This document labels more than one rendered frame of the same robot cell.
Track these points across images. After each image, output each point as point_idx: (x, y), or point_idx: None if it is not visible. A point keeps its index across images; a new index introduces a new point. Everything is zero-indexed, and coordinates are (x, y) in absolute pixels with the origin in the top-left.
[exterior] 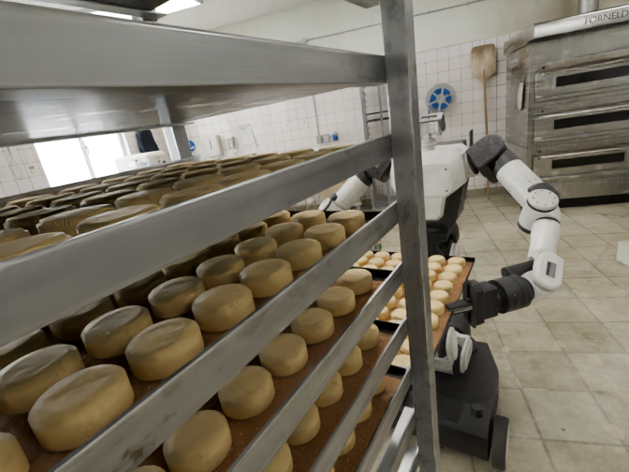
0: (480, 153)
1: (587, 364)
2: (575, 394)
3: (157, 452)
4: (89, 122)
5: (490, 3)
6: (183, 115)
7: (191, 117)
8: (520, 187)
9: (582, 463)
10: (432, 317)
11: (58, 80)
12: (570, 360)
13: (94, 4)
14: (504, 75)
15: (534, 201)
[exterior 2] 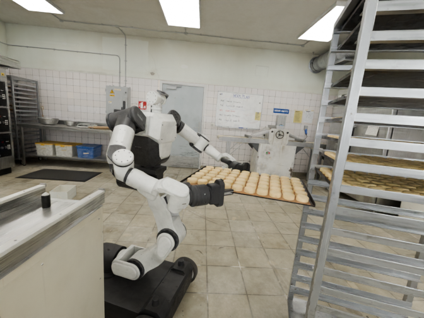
0: (175, 118)
1: (129, 237)
2: (147, 247)
3: None
4: (410, 82)
5: None
6: (375, 79)
7: (366, 77)
8: (195, 134)
9: (184, 256)
10: (264, 173)
11: None
12: (123, 241)
13: (402, 13)
14: None
15: (208, 138)
